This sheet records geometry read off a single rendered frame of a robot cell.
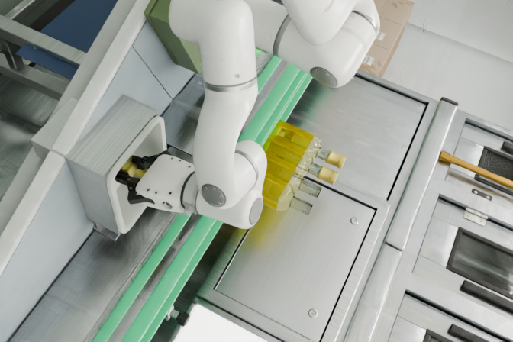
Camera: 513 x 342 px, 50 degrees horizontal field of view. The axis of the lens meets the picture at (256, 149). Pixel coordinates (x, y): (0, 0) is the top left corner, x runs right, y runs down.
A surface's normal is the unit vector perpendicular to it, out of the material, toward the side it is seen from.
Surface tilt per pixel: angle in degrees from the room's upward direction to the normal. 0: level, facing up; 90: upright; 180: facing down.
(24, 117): 90
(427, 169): 90
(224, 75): 75
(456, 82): 90
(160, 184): 106
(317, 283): 90
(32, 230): 0
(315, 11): 50
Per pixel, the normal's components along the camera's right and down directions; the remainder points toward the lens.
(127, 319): 0.08, -0.58
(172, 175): -0.14, -0.71
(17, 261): 0.89, 0.40
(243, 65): 0.60, 0.36
